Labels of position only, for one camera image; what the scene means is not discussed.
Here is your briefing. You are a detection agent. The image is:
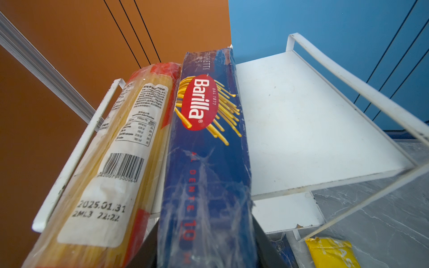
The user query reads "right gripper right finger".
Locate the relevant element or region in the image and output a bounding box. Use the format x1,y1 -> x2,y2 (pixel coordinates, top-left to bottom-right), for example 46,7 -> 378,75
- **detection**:
252,216 -> 287,268

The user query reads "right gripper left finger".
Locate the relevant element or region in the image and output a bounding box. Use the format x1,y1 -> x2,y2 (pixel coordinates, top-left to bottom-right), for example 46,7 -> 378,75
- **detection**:
126,222 -> 159,268

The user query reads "red spaghetti bag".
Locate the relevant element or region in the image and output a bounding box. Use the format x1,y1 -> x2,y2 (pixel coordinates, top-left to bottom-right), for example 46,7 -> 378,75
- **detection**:
23,63 -> 181,268

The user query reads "blue Barilla spaghetti bag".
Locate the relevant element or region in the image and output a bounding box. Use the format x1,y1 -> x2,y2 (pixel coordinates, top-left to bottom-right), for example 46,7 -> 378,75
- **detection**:
157,47 -> 257,268

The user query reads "white two-tier shelf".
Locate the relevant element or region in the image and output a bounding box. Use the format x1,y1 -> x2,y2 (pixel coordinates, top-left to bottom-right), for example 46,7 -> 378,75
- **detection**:
31,32 -> 429,242

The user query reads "blue yellow spaghetti bag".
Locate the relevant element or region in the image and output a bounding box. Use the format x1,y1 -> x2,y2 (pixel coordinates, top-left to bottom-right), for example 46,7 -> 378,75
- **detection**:
268,233 -> 299,268

